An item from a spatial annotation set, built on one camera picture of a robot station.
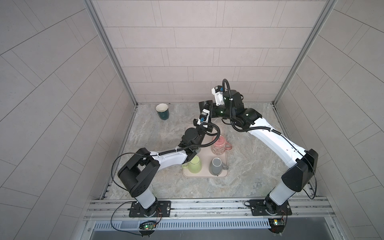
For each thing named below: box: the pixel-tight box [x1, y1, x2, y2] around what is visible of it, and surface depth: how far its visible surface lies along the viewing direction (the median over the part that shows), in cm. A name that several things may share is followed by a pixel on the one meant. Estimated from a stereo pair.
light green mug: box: [182, 155, 202, 174], surface depth 79 cm
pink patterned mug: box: [211, 135, 232, 156], surface depth 85 cm
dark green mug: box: [156, 103, 170, 120], surface depth 102 cm
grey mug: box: [208, 157, 229, 176], surface depth 79 cm
